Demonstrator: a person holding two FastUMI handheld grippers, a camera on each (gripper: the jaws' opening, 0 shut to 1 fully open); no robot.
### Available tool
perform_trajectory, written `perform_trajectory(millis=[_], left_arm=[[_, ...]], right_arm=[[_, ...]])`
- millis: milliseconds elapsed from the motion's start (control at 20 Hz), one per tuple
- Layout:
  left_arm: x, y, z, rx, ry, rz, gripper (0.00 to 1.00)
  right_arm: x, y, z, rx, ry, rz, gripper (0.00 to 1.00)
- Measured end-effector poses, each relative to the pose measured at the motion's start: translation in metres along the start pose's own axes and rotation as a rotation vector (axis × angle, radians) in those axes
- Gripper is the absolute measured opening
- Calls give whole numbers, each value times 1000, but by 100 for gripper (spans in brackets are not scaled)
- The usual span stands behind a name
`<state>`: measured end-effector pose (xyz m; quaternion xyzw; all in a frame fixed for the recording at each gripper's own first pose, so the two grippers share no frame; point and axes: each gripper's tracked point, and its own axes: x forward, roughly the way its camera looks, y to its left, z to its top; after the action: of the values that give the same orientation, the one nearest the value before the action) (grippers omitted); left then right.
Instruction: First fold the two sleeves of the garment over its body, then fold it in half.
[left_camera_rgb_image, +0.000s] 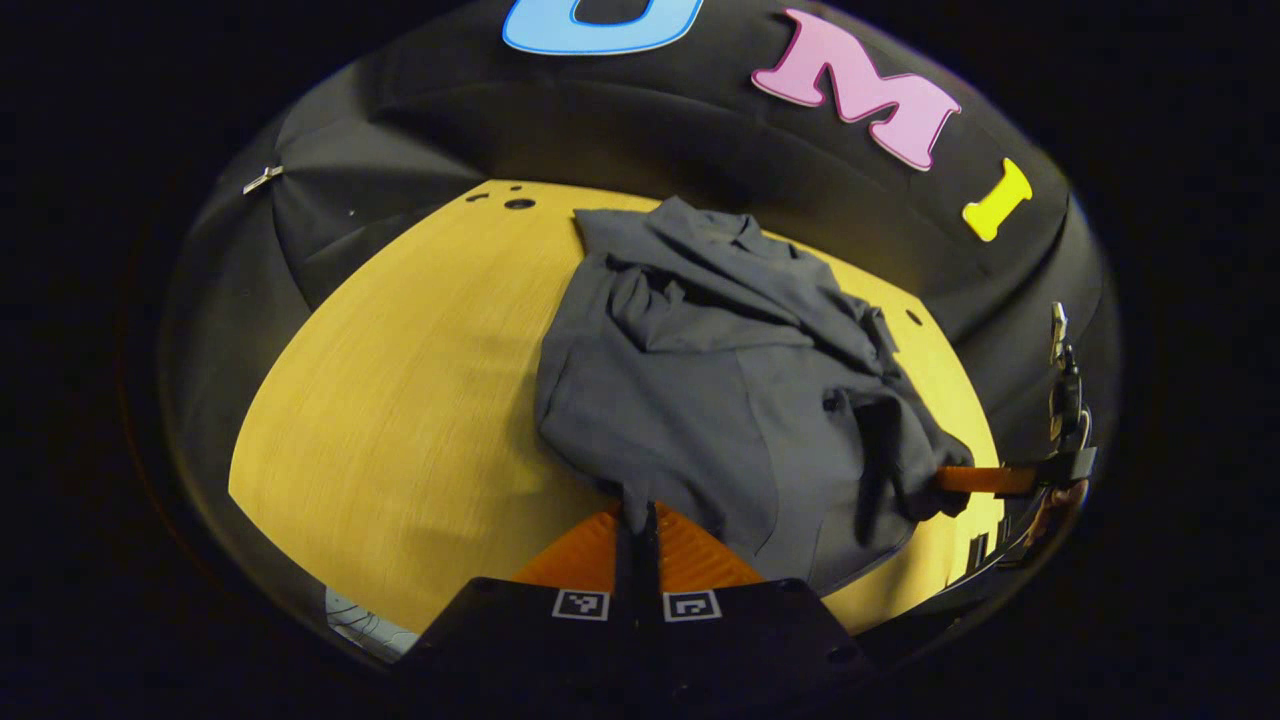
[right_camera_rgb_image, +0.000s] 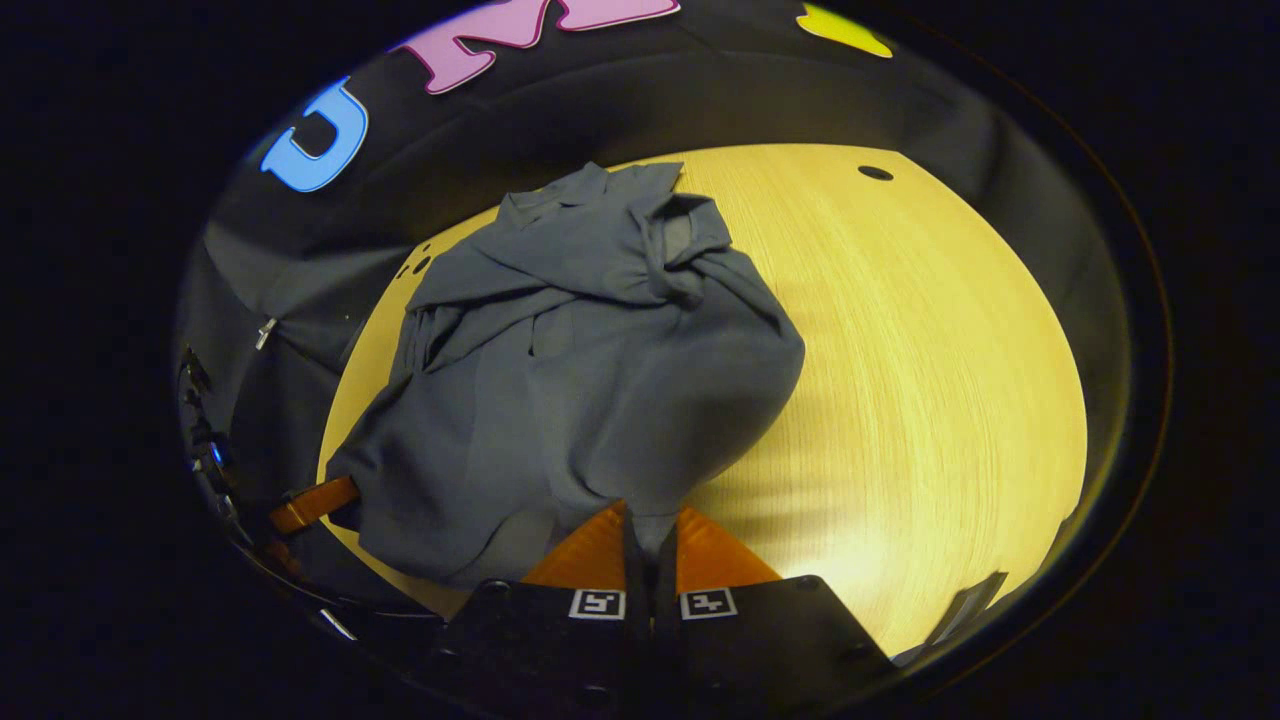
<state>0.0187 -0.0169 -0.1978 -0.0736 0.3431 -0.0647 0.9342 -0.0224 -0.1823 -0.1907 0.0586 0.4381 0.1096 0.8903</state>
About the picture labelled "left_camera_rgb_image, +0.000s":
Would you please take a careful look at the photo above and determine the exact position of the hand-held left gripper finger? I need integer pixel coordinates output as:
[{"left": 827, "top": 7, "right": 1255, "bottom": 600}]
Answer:
[
  {"left": 400, "top": 500, "right": 639, "bottom": 701},
  {"left": 637, "top": 500, "right": 881, "bottom": 701}
]

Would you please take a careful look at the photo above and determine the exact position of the grey long-sleeved shirt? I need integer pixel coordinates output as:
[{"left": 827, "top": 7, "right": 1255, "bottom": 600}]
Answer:
[{"left": 533, "top": 195, "right": 976, "bottom": 596}]

